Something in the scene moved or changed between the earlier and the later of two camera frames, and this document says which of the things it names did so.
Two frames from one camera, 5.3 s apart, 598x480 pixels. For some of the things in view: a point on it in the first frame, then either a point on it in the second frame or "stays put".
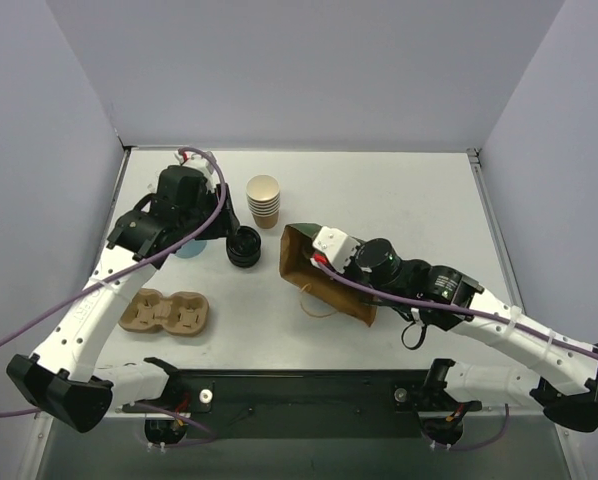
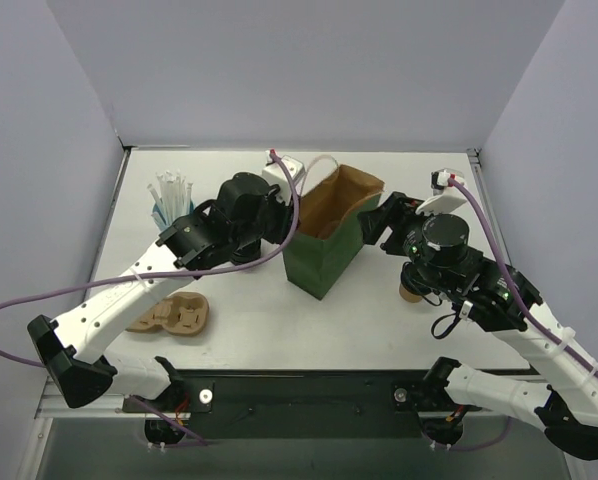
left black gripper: x=227 y=223 -> x=283 y=220
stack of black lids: x=243 y=246 stays put
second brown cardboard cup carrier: x=187 y=313 stays put
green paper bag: x=297 y=267 -> x=329 y=232
